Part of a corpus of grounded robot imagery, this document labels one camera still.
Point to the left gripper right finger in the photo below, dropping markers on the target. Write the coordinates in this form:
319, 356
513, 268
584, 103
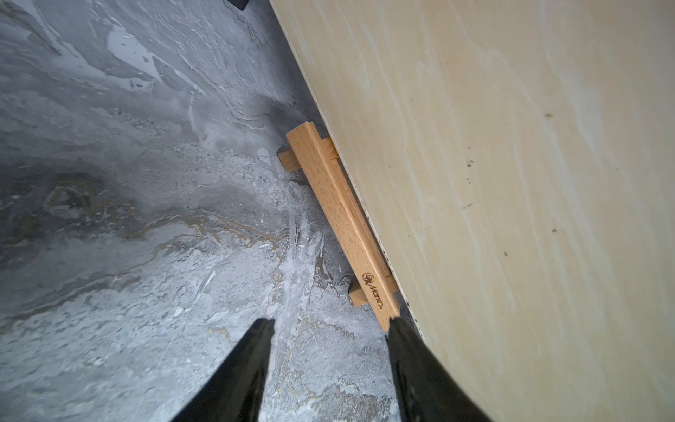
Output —
425, 391

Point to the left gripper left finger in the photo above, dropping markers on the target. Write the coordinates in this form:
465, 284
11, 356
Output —
235, 391

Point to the wooden easel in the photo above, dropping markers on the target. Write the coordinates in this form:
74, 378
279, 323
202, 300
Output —
318, 158

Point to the plywood board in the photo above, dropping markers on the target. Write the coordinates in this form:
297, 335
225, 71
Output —
516, 161

